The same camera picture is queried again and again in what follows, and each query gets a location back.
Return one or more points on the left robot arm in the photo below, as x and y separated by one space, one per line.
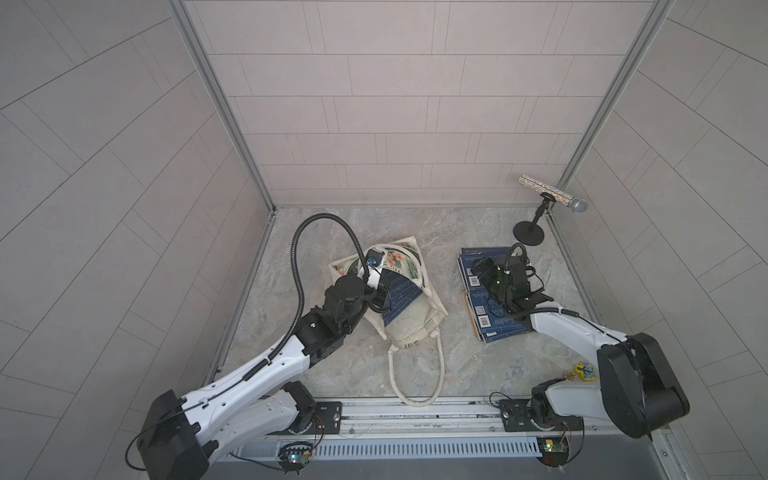
183 435

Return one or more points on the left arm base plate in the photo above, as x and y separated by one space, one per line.
326 419

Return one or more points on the aluminium mounting rail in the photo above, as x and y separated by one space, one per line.
450 428

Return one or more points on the stack of blue books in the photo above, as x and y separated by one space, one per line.
403 292

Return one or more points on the left circuit board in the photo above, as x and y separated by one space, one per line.
295 456

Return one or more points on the circuit board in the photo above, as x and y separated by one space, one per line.
295 456
555 451

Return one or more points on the floral canvas tote bag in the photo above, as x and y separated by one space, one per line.
406 309

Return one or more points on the glitter microphone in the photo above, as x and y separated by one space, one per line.
575 204

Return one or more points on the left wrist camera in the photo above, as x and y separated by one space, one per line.
374 262

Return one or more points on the black microphone stand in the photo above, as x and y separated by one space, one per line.
530 233

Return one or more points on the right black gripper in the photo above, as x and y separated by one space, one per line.
492 270

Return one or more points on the right circuit board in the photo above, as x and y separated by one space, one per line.
555 451

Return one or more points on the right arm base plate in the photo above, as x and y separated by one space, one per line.
516 415

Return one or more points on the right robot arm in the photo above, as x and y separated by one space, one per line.
634 385

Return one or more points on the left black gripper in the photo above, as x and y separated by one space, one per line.
380 294

